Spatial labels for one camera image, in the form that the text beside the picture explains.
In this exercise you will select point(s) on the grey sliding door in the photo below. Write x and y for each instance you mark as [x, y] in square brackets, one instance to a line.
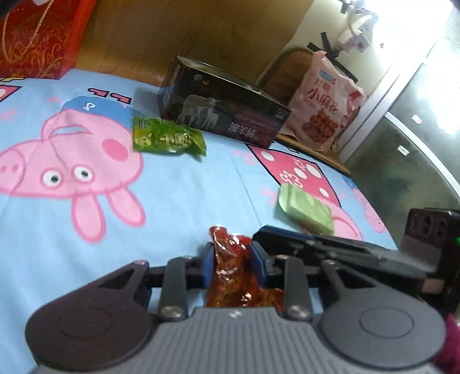
[413, 126]

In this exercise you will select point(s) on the black tape strips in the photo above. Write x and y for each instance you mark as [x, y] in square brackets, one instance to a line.
[329, 43]

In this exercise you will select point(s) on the black cardboard box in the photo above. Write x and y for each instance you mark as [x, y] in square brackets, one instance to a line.
[222, 108]

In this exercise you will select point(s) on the white power strip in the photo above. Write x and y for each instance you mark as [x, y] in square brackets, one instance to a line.
[357, 34]

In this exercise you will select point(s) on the brown wooden board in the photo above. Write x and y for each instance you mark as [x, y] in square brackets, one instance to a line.
[201, 32]

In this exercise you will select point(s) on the cartoon pig printed blanket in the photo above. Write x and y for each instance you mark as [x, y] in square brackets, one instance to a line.
[143, 201]

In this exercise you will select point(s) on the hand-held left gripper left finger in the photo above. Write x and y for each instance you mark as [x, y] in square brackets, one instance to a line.
[207, 268]

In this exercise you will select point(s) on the red spicy snack packet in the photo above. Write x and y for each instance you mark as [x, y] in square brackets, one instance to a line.
[230, 277]

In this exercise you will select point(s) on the pale green packet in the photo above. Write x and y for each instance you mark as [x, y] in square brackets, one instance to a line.
[307, 208]

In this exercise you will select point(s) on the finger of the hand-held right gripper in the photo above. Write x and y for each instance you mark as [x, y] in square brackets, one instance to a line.
[323, 241]
[366, 264]

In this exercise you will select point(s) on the wooden chair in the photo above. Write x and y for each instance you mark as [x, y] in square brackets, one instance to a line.
[280, 72]

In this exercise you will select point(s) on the green snack packet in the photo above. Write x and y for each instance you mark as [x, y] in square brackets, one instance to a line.
[165, 138]

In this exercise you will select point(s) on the large pink snack bag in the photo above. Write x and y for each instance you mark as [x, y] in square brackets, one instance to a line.
[323, 100]

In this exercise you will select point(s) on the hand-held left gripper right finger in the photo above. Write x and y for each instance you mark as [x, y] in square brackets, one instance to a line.
[258, 268]

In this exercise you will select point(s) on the red gift bag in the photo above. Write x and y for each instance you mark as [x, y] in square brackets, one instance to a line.
[39, 39]

